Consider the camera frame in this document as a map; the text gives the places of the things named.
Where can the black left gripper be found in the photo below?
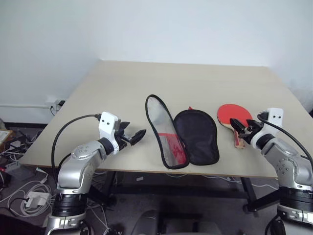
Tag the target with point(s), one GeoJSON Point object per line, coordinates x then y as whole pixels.
{"type": "Point", "coordinates": [123, 140]}

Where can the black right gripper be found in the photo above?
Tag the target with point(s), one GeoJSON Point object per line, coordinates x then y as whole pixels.
{"type": "Point", "coordinates": [252, 135]}

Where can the red table tennis paddle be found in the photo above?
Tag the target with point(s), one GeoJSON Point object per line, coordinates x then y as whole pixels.
{"type": "Point", "coordinates": [231, 113]}

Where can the red and black paddle case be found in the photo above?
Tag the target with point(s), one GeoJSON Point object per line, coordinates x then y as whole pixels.
{"type": "Point", "coordinates": [195, 137]}

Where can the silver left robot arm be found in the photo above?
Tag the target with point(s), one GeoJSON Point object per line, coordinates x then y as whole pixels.
{"type": "Point", "coordinates": [73, 169]}

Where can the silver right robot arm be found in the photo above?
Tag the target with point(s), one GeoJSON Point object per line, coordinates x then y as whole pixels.
{"type": "Point", "coordinates": [286, 161]}

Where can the white power adapter brick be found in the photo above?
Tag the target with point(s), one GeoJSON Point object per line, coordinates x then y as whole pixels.
{"type": "Point", "coordinates": [36, 198]}

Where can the grey power strip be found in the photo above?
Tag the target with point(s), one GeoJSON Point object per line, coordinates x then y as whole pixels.
{"type": "Point", "coordinates": [12, 166]}

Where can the brown cardboard box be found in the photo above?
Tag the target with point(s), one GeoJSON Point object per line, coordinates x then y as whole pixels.
{"type": "Point", "coordinates": [5, 138]}

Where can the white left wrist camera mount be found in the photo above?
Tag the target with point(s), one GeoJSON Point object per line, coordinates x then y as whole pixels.
{"type": "Point", "coordinates": [107, 123]}

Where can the black metal table frame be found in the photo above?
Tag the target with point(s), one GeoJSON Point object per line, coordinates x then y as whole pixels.
{"type": "Point", "coordinates": [249, 191]}

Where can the white wall socket with plug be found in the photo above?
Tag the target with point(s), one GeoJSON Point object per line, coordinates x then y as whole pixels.
{"type": "Point", "coordinates": [57, 102]}

